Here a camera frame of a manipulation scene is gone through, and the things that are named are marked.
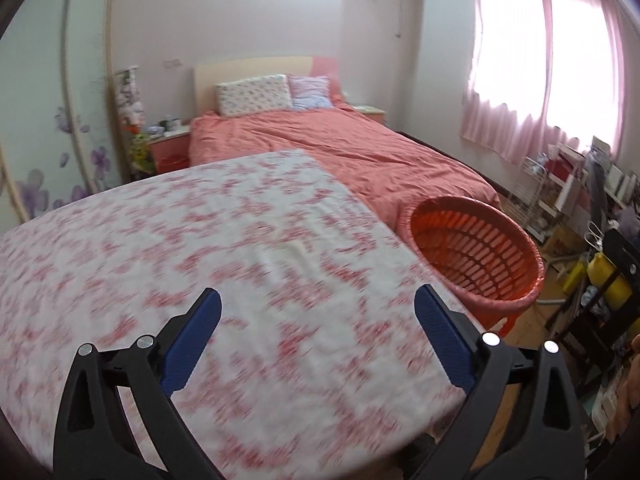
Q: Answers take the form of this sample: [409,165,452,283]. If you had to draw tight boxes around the yellow bag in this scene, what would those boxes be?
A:
[587,255,633,311]

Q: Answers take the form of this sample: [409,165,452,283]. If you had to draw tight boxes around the cream pink headboard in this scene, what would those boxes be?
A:
[193,56,338,116]

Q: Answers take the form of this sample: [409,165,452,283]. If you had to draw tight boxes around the grey mesh chair back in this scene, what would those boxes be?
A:
[587,152,608,231]

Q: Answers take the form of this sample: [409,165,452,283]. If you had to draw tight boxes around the glass floral wardrobe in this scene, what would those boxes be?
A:
[0,0,123,233]

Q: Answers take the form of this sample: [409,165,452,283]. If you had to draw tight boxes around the pink striped pillow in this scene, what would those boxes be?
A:
[287,75,333,112]

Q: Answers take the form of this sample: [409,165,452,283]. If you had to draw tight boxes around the white floral pillow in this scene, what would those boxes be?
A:
[216,75,293,117]

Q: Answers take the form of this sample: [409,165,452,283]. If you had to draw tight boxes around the plush toy holder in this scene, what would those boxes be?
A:
[114,66,153,173]

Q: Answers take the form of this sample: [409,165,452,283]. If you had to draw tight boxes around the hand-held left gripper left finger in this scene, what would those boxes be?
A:
[52,287,223,480]

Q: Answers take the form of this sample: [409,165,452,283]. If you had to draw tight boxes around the brown cardboard box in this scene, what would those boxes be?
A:
[542,225,576,256]

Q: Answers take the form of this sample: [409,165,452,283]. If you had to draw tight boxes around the white wire rack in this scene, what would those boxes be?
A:
[500,157,546,231]

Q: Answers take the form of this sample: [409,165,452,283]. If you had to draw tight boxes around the orange plastic basket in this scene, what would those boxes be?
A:
[397,195,546,338]

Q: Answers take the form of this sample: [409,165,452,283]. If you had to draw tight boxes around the pink curtain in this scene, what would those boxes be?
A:
[460,0,631,168]

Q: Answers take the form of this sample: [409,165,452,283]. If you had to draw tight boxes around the red white shelf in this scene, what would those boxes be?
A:
[530,142,586,241]

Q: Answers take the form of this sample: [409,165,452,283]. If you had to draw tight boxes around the coral duvet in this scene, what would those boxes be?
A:
[189,102,501,241]

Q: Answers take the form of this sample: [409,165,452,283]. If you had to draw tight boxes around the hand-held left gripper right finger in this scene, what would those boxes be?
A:
[414,284,586,480]

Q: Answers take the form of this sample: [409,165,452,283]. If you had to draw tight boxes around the pink floral tablecloth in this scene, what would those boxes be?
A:
[0,149,481,476]

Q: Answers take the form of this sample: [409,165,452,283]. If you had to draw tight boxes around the pink nightstand with mugs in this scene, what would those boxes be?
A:
[147,127,192,173]

